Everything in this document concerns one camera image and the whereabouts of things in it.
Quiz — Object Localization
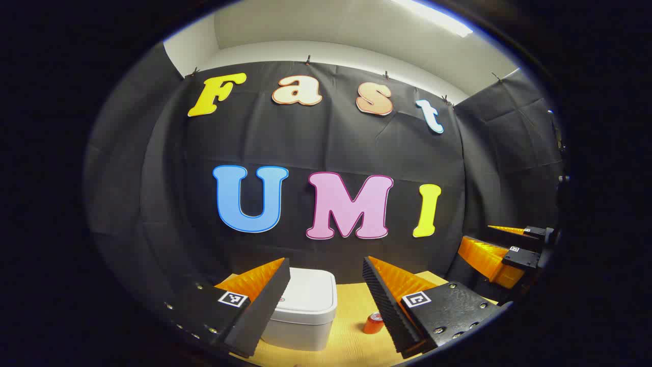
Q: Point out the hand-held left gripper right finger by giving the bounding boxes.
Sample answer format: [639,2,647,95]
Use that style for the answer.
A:
[362,256,512,359]

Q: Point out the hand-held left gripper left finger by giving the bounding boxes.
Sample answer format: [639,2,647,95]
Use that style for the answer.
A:
[162,257,291,358]

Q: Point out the white desktop garbage bin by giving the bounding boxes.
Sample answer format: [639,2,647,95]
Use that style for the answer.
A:
[260,268,338,351]

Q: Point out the wooden desktop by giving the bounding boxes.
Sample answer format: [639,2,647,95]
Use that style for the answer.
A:
[229,270,500,367]

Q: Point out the black backdrop cloth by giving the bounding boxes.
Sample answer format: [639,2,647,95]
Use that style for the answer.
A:
[84,43,566,306]

